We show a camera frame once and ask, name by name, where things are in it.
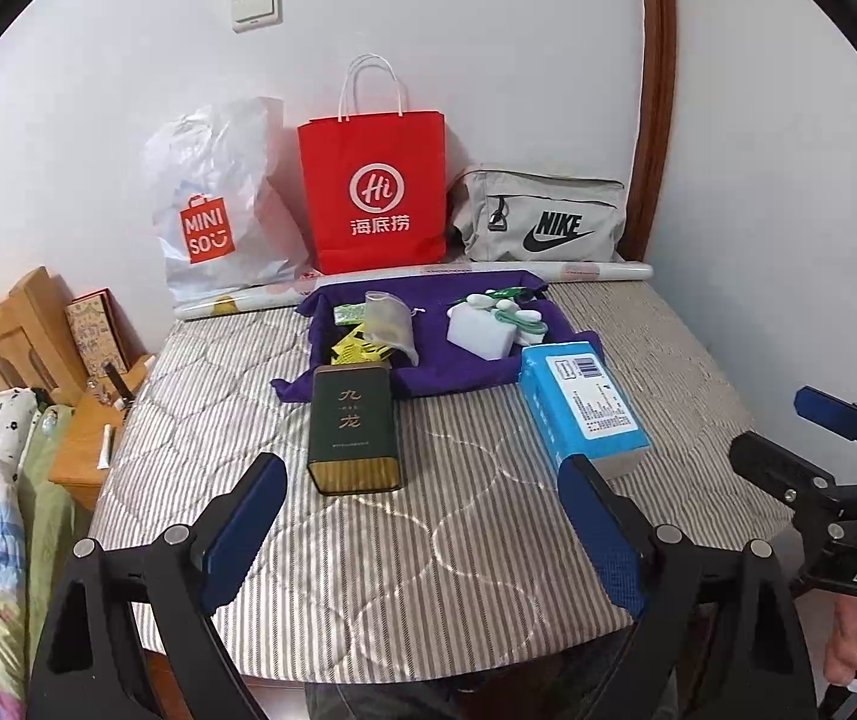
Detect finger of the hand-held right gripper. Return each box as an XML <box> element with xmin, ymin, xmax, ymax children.
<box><xmin>729</xmin><ymin>431</ymin><xmax>838</xmax><ymax>518</ymax></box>
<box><xmin>795</xmin><ymin>386</ymin><xmax>857</xmax><ymax>466</ymax></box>

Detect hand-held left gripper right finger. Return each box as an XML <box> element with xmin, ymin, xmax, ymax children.
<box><xmin>558</xmin><ymin>454</ymin><xmax>820</xmax><ymax>720</ymax></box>

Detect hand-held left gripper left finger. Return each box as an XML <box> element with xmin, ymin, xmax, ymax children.
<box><xmin>27</xmin><ymin>452</ymin><xmax>289</xmax><ymax>720</ymax></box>

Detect yellow packet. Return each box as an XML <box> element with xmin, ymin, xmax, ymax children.
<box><xmin>329</xmin><ymin>326</ymin><xmax>392</xmax><ymax>367</ymax></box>

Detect mint green cloth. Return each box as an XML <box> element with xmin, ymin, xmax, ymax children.
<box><xmin>496</xmin><ymin>309</ymin><xmax>551</xmax><ymax>335</ymax></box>

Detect white cotton glove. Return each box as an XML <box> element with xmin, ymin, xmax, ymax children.
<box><xmin>450</xmin><ymin>291</ymin><xmax>546</xmax><ymax>325</ymax></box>
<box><xmin>447</xmin><ymin>305</ymin><xmax>521</xmax><ymax>361</ymax></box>

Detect purple cloth tray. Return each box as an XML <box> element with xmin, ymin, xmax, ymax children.
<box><xmin>271</xmin><ymin>270</ymin><xmax>606</xmax><ymax>407</ymax></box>

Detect yellowish mesh pouch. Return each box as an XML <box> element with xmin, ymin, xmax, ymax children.
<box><xmin>363</xmin><ymin>290</ymin><xmax>422</xmax><ymax>367</ymax></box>

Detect person's right hand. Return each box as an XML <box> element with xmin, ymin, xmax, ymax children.
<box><xmin>822</xmin><ymin>600</ymin><xmax>857</xmax><ymax>687</ymax></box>

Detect blue tissue pack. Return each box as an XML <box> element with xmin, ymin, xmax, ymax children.
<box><xmin>520</xmin><ymin>343</ymin><xmax>653</xmax><ymax>479</ymax></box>

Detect dark green tea tin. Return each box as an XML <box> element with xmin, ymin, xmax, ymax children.
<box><xmin>306</xmin><ymin>361</ymin><xmax>407</xmax><ymax>497</ymax></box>

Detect striped quilted mattress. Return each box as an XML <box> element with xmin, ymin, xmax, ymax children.
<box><xmin>87</xmin><ymin>281</ymin><xmax>793</xmax><ymax>683</ymax></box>

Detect wooden nightstand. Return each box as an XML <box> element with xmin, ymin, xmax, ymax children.
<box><xmin>48</xmin><ymin>352</ymin><xmax>155</xmax><ymax>515</ymax></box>

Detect black object on nightstand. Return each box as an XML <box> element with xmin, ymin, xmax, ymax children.
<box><xmin>102</xmin><ymin>361</ymin><xmax>139</xmax><ymax>412</ymax></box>

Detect green bed sheet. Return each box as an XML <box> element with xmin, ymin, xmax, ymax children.
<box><xmin>12</xmin><ymin>405</ymin><xmax>92</xmax><ymax>720</ymax></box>

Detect person's dark trousers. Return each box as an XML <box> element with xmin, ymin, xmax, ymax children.
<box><xmin>304</xmin><ymin>679</ymin><xmax>625</xmax><ymax>720</ymax></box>

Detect printed rolled paper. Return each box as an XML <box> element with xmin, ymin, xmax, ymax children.
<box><xmin>173</xmin><ymin>259</ymin><xmax>658</xmax><ymax>321</ymax></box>

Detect patterned notebook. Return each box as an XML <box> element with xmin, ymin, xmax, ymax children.
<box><xmin>63</xmin><ymin>289</ymin><xmax>133</xmax><ymax>383</ymax></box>

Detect wooden headboard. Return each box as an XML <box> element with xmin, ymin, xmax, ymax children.
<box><xmin>0</xmin><ymin>266</ymin><xmax>88</xmax><ymax>406</ymax></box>

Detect white plastic shopping bag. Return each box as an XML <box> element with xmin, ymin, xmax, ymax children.
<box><xmin>145</xmin><ymin>96</ymin><xmax>313</xmax><ymax>306</ymax></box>

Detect grey fabric pouch bag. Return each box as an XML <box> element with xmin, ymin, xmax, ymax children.
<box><xmin>447</xmin><ymin>169</ymin><xmax>628</xmax><ymax>263</ymax></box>

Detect red paper carrier bag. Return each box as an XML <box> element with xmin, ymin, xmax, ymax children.
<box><xmin>297</xmin><ymin>54</ymin><xmax>450</xmax><ymax>276</ymax></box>

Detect brown wooden door frame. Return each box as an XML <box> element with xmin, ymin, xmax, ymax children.
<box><xmin>627</xmin><ymin>0</ymin><xmax>681</xmax><ymax>263</ymax></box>

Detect white wall light switch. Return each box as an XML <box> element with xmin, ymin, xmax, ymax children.
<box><xmin>229</xmin><ymin>0</ymin><xmax>284</xmax><ymax>33</ymax></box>

